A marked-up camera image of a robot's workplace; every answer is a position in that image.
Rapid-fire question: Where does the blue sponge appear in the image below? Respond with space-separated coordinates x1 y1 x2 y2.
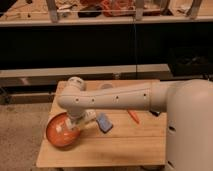
96 113 113 133

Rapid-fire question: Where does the long metal rail bench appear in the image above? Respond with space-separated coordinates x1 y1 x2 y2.
0 64 172 87

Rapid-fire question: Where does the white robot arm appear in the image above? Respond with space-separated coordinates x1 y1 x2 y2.
58 77 213 171

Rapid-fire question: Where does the orange toy carrot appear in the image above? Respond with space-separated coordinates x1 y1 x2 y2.
128 110 140 124

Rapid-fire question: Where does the black whiteboard eraser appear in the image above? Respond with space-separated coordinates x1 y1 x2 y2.
149 111 161 117

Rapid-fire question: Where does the white plastic bottle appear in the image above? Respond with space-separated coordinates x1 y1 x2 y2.
57 119 97 134

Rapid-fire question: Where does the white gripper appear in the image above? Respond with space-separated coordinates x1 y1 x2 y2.
66 110 96 124

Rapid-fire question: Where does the orange ceramic bowl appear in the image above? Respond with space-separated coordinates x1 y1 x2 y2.
45 112 81 148

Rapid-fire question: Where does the translucent plastic cup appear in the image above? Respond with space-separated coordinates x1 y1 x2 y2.
101 83 113 89

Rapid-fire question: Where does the black hanging cable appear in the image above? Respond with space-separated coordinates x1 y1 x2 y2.
132 14 139 80

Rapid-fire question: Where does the cluttered back shelf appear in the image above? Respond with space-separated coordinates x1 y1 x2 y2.
0 0 213 27

